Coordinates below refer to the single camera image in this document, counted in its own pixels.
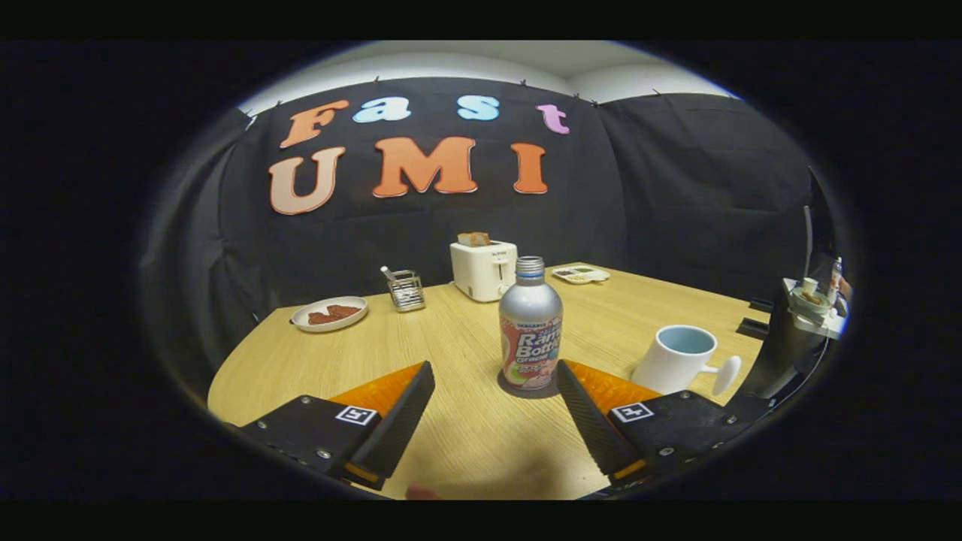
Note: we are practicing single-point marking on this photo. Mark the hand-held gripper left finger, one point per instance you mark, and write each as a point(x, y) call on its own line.
point(391, 428)

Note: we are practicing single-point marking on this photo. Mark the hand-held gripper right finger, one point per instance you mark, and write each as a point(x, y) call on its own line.
point(594, 428)

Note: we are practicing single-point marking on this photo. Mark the dark brown round coaster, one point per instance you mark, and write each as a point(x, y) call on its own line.
point(526, 394)

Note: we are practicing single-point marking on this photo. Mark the white cup blue inside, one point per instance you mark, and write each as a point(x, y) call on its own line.
point(669, 368)

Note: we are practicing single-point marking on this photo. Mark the silver juice bottle pink label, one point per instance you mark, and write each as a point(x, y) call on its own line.
point(530, 315)

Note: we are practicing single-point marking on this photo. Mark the wooden table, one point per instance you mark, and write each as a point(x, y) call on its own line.
point(466, 421)

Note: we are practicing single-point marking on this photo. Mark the white round plate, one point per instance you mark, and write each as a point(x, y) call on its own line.
point(316, 325)

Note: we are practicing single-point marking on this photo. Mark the red-brown food slices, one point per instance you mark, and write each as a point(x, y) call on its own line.
point(333, 313)

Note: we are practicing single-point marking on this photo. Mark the white divided tray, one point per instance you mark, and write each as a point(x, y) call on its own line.
point(580, 274)

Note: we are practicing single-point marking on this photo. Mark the white toaster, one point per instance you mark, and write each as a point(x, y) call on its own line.
point(483, 274)

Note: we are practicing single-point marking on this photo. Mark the black table clamp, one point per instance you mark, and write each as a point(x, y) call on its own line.
point(753, 327)
point(760, 304)

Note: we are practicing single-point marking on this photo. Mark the toast slice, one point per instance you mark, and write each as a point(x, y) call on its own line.
point(473, 239)

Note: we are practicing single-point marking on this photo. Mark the white shelf with small items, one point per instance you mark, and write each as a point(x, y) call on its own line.
point(815, 304)

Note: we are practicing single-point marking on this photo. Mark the black backdrop cloth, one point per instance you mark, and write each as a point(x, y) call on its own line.
point(676, 188)

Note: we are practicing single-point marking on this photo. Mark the thin grey pole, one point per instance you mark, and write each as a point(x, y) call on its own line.
point(808, 240)

